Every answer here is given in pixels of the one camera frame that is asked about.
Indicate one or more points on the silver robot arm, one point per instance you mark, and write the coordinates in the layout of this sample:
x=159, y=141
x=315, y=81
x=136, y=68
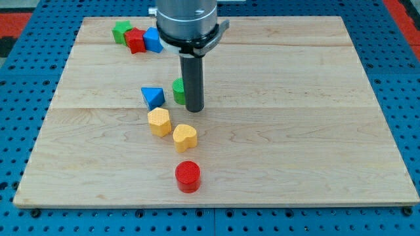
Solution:
x=190, y=29

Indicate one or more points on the red star block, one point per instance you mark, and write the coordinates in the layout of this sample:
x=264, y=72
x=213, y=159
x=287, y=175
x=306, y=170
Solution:
x=135, y=41

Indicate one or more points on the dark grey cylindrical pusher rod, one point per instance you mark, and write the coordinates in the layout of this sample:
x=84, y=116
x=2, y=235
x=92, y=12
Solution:
x=192, y=76

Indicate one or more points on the wooden board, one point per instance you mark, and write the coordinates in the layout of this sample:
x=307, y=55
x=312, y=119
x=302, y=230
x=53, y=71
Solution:
x=290, y=120

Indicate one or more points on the blue pentagon block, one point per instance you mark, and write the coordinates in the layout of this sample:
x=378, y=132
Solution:
x=151, y=40

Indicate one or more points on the yellow heart block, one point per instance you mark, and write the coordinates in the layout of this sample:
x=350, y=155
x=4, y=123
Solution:
x=185, y=137

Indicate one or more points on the yellow hexagon block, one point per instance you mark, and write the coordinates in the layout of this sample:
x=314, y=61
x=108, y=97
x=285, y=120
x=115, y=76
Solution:
x=159, y=122

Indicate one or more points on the green circle block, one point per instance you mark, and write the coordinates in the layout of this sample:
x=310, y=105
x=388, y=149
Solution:
x=178, y=91

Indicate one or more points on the red circle block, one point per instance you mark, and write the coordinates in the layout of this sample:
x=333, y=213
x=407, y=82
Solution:
x=188, y=176

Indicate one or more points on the blue triangle block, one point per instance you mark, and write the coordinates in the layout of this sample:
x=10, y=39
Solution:
x=153, y=97

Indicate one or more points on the green star block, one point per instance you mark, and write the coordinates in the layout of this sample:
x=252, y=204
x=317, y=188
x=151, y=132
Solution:
x=119, y=30

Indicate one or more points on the black clamp ring mount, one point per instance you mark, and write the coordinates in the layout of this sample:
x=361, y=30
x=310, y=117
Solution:
x=193, y=48

